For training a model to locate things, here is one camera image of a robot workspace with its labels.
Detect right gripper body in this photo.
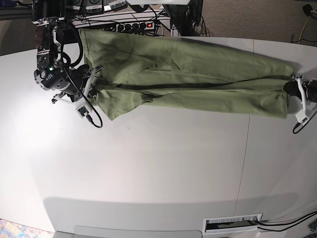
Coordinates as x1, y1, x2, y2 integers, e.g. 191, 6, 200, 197
63, 64, 96, 102

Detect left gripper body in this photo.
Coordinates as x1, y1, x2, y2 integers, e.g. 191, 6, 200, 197
283, 81, 302, 97

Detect green T-shirt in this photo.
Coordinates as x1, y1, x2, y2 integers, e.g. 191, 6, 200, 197
79, 29, 295, 120

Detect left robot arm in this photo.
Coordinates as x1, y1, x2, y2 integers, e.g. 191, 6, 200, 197
284, 80, 317, 103

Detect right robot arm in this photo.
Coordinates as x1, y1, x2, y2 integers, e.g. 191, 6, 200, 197
32, 0, 97, 103

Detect white power strip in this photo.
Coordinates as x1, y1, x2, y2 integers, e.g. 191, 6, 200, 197
116, 22, 155, 32

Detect yellow cable on floor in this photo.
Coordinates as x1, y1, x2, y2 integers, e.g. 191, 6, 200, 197
297, 9, 317, 45

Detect black monitor stand post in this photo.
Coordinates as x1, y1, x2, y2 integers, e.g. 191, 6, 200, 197
163, 0, 201, 37

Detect black cables at grommet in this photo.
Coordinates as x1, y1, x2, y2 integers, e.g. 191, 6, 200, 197
256, 211, 317, 233

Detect table cable grommet box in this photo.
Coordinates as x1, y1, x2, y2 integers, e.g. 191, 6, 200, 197
202, 213, 263, 235

